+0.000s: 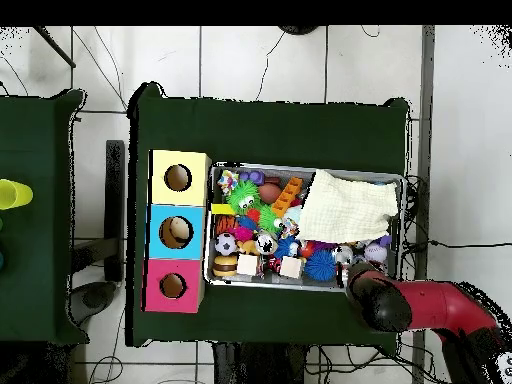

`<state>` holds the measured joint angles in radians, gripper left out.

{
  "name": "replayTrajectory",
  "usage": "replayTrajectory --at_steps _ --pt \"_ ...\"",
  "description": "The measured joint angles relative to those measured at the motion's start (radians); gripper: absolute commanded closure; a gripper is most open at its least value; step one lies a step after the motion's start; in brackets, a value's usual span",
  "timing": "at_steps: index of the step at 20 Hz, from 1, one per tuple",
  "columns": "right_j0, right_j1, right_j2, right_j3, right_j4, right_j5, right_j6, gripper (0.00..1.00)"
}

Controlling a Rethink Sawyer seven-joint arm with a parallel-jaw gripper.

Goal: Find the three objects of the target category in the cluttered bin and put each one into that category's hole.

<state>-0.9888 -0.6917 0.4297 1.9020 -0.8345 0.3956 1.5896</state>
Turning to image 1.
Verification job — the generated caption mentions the cream waffle cloth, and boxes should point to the cream waffle cloth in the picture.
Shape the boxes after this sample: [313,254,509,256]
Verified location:
[296,168,400,244]

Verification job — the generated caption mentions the silver mesh bin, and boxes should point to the silver mesh bin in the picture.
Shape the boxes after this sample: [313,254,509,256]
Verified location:
[203,161,407,295]

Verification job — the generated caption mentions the wooden box with three holes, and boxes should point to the wooden box with three holes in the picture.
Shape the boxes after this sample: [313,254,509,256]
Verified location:
[141,149,212,314]

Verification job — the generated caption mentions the green spiky ball with eyes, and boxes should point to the green spiky ball with eyes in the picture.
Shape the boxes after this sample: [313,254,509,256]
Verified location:
[225,179,262,216]

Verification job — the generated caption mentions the orange plastic block with holes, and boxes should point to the orange plastic block with holes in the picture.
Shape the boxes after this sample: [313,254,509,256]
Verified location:
[270,176,304,218]

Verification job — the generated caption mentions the small soccer ball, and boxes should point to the small soccer ball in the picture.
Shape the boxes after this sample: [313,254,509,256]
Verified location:
[213,231,238,257]

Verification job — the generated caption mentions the small wooden block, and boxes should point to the small wooden block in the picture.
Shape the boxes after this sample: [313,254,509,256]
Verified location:
[235,252,260,277]

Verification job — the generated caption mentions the toy hamburger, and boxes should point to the toy hamburger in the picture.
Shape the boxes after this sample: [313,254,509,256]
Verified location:
[211,253,239,278]

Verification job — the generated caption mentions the large wooden block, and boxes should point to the large wooden block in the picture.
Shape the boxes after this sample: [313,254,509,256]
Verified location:
[278,255,303,280]

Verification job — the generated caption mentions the dark green tablecloth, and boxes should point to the dark green tablecloth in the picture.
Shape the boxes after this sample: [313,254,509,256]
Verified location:
[125,81,411,348]
[0,88,90,346]

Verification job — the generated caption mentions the blue spiky ball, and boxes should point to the blue spiky ball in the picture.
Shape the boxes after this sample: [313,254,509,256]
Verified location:
[303,248,339,282]

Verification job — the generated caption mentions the white baseball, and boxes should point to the white baseball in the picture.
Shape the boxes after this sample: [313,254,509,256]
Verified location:
[362,241,389,265]

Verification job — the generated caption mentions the yellow-green cup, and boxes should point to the yellow-green cup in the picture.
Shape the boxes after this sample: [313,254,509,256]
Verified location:
[0,178,35,211]

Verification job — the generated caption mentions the black rod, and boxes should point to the black rod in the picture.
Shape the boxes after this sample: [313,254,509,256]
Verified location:
[33,25,77,69]

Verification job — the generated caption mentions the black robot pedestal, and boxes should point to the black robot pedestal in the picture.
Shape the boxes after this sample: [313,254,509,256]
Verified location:
[211,341,309,384]

